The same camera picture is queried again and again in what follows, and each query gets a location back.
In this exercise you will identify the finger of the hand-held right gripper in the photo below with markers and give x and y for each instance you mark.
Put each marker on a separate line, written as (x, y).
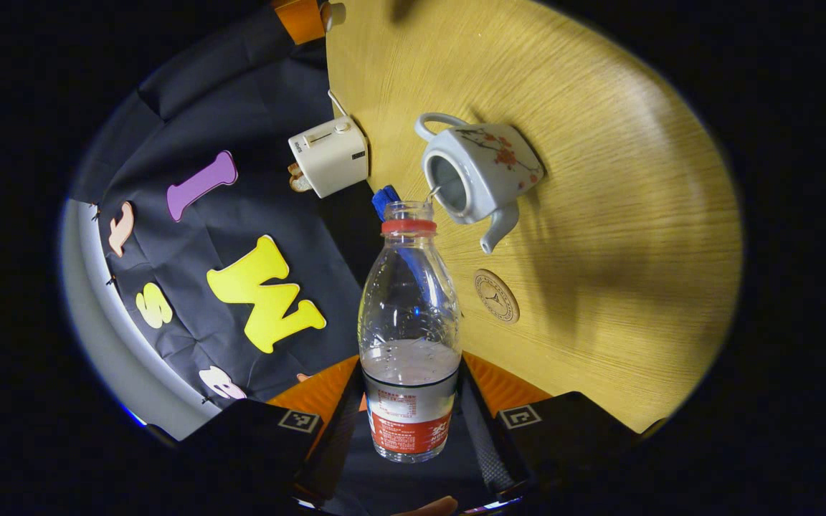
(300, 20)

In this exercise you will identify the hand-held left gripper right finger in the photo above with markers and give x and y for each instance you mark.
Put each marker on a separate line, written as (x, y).
(488, 444)

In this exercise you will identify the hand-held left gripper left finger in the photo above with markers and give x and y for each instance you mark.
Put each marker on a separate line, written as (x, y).
(327, 437)

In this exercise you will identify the clear water bottle red label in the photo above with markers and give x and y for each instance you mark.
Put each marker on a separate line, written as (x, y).
(409, 337)

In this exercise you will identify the round wooden coaster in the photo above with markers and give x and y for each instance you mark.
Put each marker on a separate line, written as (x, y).
(497, 296)

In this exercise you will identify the white floral teacup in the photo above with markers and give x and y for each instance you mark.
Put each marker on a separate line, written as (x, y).
(488, 175)

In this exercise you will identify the black backdrop cloth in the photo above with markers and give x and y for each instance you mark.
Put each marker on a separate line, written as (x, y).
(241, 107)

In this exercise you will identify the white toaster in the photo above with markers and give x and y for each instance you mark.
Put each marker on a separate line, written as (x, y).
(330, 158)

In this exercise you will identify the toast slice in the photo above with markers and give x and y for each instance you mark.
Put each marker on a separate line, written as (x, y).
(300, 179)

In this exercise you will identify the blue folded towel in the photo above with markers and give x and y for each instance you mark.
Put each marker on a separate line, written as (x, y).
(386, 201)

